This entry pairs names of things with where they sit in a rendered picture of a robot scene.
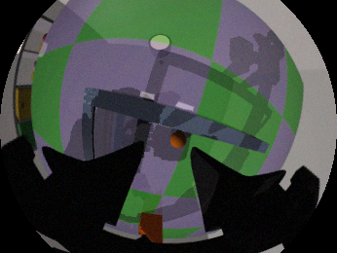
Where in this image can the dark brown ball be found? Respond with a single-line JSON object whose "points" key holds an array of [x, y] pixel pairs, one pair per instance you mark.
{"points": [[178, 140]]}

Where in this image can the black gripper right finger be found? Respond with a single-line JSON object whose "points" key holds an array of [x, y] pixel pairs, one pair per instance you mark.
{"points": [[222, 191]]}

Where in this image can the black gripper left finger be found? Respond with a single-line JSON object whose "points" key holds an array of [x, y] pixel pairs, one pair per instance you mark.
{"points": [[104, 181]]}

